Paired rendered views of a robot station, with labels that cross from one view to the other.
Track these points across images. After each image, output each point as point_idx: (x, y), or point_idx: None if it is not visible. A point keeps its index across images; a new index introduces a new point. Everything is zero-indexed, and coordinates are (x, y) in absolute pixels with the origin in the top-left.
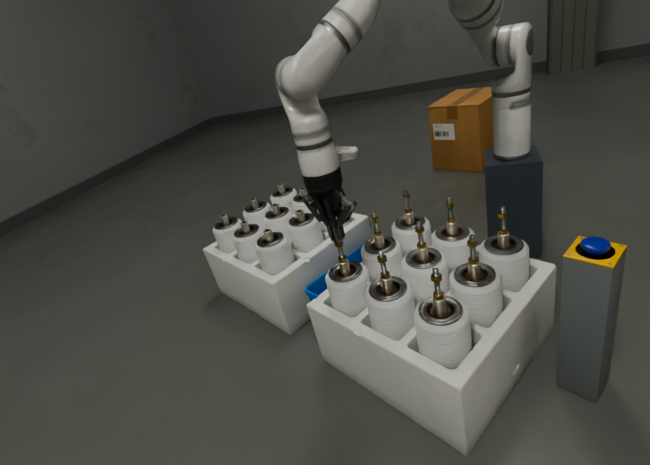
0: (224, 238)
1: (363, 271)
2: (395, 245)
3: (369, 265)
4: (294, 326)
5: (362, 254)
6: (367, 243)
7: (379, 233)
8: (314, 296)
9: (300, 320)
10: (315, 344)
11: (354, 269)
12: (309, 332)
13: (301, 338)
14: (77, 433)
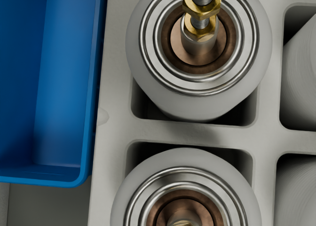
0: None
1: (241, 197)
2: (256, 19)
3: (193, 116)
4: (1, 215)
5: (160, 103)
6: (146, 49)
7: (215, 26)
8: (26, 184)
9: (1, 195)
10: (75, 219)
11: (208, 206)
12: (35, 198)
13: (34, 222)
14: None
